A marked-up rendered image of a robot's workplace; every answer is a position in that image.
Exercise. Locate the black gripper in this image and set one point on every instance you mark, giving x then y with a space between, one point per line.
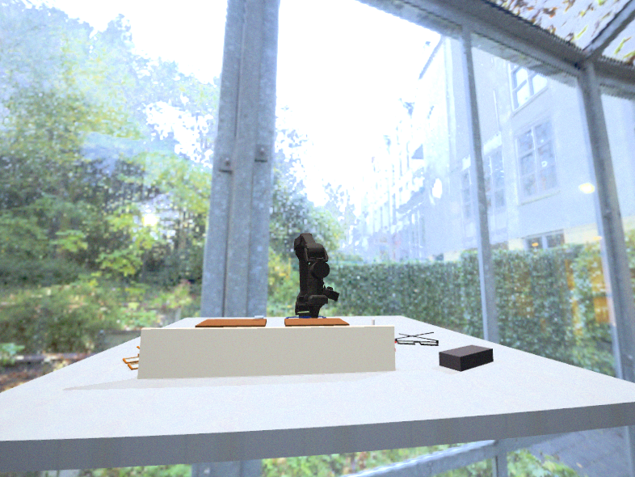
314 297

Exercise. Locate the dark grey glasses frame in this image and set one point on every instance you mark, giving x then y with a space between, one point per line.
430 343

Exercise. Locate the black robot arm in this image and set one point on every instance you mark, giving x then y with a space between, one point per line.
308 251

